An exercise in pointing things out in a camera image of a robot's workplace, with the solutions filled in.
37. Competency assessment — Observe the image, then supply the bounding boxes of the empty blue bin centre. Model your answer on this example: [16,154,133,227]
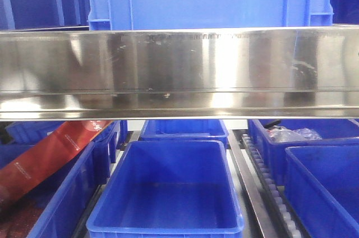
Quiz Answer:
[86,140,244,237]

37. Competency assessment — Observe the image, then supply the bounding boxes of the red packaging box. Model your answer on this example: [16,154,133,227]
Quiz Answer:
[1,120,112,212]

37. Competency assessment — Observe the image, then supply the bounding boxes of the blue bin rear left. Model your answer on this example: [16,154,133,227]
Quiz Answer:
[4,120,122,186]

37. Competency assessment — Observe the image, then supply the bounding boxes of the blue bin front right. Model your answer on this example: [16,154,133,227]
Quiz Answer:
[284,145,358,237]

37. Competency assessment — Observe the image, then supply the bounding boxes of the blue bin front left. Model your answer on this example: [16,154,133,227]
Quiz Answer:
[0,140,96,238]

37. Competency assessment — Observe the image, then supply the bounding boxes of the blue bin centre rear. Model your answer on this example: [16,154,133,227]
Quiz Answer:
[140,119,229,147]

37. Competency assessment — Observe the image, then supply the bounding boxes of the blue bin rear right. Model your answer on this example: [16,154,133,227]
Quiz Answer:
[248,119,358,186]

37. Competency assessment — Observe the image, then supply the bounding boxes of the roller conveyor rail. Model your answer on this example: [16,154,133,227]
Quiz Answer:
[227,130,310,237]

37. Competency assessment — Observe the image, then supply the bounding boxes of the stainless steel shelf beam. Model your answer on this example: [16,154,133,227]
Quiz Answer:
[1,25,358,121]

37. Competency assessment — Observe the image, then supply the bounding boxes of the clear plastic bags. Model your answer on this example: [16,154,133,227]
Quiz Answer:
[267,126,322,143]

